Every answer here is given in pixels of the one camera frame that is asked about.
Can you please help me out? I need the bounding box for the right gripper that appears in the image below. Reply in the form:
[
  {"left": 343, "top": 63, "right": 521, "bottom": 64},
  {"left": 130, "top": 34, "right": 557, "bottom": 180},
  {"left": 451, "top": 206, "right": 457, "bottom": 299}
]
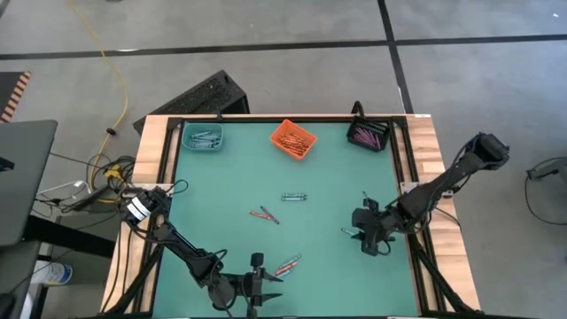
[{"left": 351, "top": 198, "right": 398, "bottom": 257}]

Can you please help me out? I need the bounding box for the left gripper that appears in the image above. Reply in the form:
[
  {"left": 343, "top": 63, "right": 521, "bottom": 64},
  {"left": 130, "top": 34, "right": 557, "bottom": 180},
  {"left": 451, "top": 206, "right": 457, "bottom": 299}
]
[{"left": 241, "top": 253, "right": 284, "bottom": 319}]

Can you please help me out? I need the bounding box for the green table mat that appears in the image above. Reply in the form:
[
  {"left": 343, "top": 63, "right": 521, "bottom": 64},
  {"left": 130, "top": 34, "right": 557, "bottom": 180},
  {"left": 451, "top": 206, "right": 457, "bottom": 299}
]
[{"left": 152, "top": 121, "right": 425, "bottom": 318}]

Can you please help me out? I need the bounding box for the black plastic basket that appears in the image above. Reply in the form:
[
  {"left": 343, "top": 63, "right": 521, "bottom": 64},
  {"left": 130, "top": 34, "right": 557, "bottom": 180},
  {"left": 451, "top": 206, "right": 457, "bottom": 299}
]
[{"left": 346, "top": 115, "right": 392, "bottom": 153}]

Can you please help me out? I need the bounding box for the orange plastic basket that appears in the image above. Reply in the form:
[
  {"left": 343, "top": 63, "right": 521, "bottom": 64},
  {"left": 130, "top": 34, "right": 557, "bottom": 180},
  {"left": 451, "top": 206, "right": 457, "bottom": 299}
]
[{"left": 268, "top": 118, "right": 318, "bottom": 161}]

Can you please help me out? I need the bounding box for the teal plastic bin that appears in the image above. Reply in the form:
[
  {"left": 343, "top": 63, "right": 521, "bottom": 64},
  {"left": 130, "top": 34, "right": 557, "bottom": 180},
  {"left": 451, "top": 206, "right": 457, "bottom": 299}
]
[{"left": 181, "top": 121, "right": 225, "bottom": 153}]

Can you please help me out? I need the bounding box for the grey metal stand foot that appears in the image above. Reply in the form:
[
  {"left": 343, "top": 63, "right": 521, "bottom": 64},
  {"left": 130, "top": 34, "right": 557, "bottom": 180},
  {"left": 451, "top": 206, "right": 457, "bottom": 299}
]
[{"left": 525, "top": 156, "right": 567, "bottom": 183}]

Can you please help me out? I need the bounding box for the white plastic bottle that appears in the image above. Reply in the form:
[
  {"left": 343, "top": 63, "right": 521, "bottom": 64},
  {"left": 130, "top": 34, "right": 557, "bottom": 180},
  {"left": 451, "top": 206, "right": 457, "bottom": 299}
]
[{"left": 29, "top": 260, "right": 74, "bottom": 287}]

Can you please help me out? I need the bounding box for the small grey desk surface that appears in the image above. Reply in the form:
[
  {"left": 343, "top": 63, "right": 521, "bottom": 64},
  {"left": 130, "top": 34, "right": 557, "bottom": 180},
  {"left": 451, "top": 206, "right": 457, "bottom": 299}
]
[{"left": 0, "top": 238, "right": 44, "bottom": 319}]

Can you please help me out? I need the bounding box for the large grey desk surface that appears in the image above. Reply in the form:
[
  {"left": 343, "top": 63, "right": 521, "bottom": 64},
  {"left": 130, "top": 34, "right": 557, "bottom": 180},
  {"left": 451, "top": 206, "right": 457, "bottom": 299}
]
[{"left": 0, "top": 118, "right": 59, "bottom": 247}]

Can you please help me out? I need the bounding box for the black mat orange striped edge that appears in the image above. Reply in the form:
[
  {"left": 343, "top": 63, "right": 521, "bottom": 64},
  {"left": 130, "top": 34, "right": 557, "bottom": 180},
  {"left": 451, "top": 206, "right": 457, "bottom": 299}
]
[{"left": 0, "top": 70, "right": 34, "bottom": 124}]

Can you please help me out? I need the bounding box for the black metal table frame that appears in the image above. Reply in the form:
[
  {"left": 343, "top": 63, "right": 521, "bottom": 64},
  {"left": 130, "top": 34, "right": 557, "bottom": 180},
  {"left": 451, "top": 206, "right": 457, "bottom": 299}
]
[{"left": 100, "top": 113, "right": 484, "bottom": 319}]

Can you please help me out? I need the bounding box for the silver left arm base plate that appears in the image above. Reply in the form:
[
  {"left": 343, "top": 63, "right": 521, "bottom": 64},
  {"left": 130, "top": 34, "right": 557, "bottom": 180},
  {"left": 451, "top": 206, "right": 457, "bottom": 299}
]
[{"left": 128, "top": 183, "right": 177, "bottom": 194}]

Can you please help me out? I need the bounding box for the black floor cable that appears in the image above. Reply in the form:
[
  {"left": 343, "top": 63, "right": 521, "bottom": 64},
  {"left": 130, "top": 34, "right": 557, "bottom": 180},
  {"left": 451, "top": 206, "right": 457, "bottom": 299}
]
[{"left": 524, "top": 175, "right": 567, "bottom": 227}]

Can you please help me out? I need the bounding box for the black cable bundle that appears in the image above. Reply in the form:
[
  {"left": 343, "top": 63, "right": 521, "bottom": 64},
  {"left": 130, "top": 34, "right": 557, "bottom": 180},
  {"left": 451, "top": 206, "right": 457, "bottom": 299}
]
[{"left": 33, "top": 152, "right": 138, "bottom": 222}]

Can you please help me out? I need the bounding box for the white cable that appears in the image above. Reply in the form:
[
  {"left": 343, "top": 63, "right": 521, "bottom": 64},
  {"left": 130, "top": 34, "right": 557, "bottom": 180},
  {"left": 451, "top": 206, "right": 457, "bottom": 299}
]
[{"left": 38, "top": 179, "right": 92, "bottom": 197}]

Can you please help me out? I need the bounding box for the yellow cable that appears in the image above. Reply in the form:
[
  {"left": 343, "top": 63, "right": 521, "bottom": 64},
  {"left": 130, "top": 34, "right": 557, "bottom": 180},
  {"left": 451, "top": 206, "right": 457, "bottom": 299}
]
[{"left": 66, "top": 0, "right": 129, "bottom": 178}]

